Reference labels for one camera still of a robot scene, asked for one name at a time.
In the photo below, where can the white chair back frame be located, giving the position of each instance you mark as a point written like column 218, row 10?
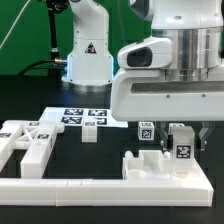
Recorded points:
column 37, row 138

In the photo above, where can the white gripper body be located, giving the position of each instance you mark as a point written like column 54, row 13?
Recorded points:
column 147, row 95

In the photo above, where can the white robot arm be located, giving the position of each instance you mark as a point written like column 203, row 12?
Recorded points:
column 177, row 73

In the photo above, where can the white chair seat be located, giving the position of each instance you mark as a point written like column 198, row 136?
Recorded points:
column 153, row 164

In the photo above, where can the white U-shaped obstacle fence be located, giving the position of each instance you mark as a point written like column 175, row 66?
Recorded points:
column 196, row 191

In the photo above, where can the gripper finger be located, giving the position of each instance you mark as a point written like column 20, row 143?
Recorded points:
column 163, row 134
column 206, row 130

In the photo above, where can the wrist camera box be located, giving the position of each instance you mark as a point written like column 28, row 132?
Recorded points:
column 150, row 53

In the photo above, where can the black camera stand pole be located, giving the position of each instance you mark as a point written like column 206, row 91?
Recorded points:
column 54, row 7

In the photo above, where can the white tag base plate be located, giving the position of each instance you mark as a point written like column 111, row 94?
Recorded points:
column 77, row 116

